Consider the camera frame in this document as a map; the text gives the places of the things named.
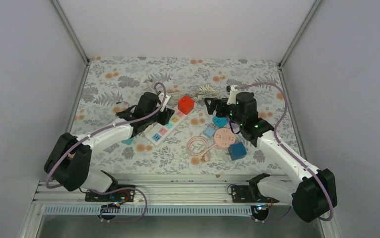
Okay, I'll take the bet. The white multicolour power strip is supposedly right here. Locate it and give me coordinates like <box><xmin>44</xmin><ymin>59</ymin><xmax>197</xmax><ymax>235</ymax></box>
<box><xmin>144</xmin><ymin>105</ymin><xmax>189</xmax><ymax>146</ymax></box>

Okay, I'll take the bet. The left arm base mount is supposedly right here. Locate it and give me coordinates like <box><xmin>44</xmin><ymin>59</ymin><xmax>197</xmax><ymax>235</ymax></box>
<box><xmin>84</xmin><ymin>183</ymin><xmax>148</xmax><ymax>224</ymax></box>

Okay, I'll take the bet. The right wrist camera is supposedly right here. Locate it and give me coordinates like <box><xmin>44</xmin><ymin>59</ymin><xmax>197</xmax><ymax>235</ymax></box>
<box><xmin>226</xmin><ymin>85</ymin><xmax>239</xmax><ymax>105</ymax></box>

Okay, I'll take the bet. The white coiled power cord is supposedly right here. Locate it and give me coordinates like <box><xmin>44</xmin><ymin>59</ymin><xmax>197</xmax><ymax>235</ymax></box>
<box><xmin>147</xmin><ymin>81</ymin><xmax>188</xmax><ymax>106</ymax></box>

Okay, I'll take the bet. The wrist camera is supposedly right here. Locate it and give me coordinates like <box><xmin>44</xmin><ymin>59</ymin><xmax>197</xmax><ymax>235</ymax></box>
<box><xmin>226</xmin><ymin>85</ymin><xmax>239</xmax><ymax>105</ymax></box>
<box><xmin>158</xmin><ymin>92</ymin><xmax>171</xmax><ymax>111</ymax></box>

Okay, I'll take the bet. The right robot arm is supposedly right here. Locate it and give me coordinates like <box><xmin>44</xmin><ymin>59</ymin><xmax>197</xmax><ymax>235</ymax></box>
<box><xmin>204</xmin><ymin>92</ymin><xmax>337</xmax><ymax>222</ymax></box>

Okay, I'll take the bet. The white braided cord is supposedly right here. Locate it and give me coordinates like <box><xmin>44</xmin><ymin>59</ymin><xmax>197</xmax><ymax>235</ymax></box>
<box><xmin>190</xmin><ymin>83</ymin><xmax>222</xmax><ymax>101</ymax></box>

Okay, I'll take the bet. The blue cube socket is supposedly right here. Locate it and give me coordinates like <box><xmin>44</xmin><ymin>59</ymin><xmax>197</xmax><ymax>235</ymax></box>
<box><xmin>228</xmin><ymin>142</ymin><xmax>247</xmax><ymax>161</ymax></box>

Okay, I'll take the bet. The pink coiled cable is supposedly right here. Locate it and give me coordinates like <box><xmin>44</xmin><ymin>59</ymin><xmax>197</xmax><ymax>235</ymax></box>
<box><xmin>186</xmin><ymin>136</ymin><xmax>218</xmax><ymax>163</ymax></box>

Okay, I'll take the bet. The light blue cube plug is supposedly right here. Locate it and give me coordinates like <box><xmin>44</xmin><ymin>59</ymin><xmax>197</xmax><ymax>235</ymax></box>
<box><xmin>203</xmin><ymin>126</ymin><xmax>216</xmax><ymax>138</ymax></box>

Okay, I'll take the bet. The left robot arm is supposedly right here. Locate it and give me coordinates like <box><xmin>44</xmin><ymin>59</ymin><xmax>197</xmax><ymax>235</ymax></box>
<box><xmin>44</xmin><ymin>92</ymin><xmax>175</xmax><ymax>201</ymax></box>

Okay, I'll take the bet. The aluminium rail frame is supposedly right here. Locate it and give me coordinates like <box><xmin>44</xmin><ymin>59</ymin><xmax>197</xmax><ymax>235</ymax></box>
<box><xmin>20</xmin><ymin>175</ymin><xmax>340</xmax><ymax>238</ymax></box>

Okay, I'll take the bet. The teal power strip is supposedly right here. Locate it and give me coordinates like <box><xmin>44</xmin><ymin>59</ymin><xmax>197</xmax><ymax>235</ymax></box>
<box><xmin>122</xmin><ymin>137</ymin><xmax>134</xmax><ymax>145</ymax></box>

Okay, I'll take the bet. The pink round socket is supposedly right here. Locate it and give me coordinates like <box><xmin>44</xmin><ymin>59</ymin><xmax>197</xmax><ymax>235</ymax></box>
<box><xmin>213</xmin><ymin>127</ymin><xmax>236</xmax><ymax>149</ymax></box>

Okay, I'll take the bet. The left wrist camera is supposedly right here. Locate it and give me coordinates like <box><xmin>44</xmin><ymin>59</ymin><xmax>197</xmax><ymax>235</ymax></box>
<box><xmin>158</xmin><ymin>92</ymin><xmax>171</xmax><ymax>111</ymax></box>

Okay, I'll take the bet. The cyan cube socket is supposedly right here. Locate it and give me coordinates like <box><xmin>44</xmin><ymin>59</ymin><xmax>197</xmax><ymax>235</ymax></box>
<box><xmin>212</xmin><ymin>116</ymin><xmax>228</xmax><ymax>128</ymax></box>

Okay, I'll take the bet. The floral table mat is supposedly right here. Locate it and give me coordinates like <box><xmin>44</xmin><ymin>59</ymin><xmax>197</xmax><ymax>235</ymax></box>
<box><xmin>71</xmin><ymin>57</ymin><xmax>299</xmax><ymax>175</ymax></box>

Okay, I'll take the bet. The red cube socket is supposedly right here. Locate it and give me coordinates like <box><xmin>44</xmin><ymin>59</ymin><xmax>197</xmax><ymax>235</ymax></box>
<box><xmin>178</xmin><ymin>95</ymin><xmax>195</xmax><ymax>115</ymax></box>

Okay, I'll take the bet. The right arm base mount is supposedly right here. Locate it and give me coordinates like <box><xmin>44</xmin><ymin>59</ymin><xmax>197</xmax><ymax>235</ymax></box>
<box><xmin>226</xmin><ymin>182</ymin><xmax>296</xmax><ymax>224</ymax></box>

